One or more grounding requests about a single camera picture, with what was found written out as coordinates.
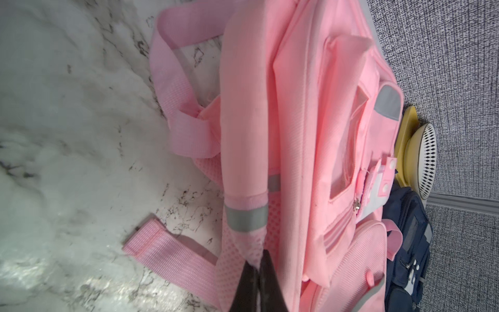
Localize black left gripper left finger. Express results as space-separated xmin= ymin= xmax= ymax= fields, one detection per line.
xmin=229 ymin=261 xmax=259 ymax=312

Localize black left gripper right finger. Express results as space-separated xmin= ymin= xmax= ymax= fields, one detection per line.
xmin=259 ymin=250 xmax=288 ymax=312

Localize navy blue backpack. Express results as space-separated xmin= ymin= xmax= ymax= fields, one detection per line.
xmin=383 ymin=186 xmax=433 ymax=311

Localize pink backpack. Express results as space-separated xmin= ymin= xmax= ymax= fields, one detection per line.
xmin=123 ymin=1 xmax=404 ymax=311

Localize white bowl dotted rim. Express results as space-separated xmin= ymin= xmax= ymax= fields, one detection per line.
xmin=404 ymin=123 xmax=437 ymax=200

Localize yellow cutting board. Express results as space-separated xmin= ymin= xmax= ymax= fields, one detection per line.
xmin=395 ymin=105 xmax=421 ymax=187

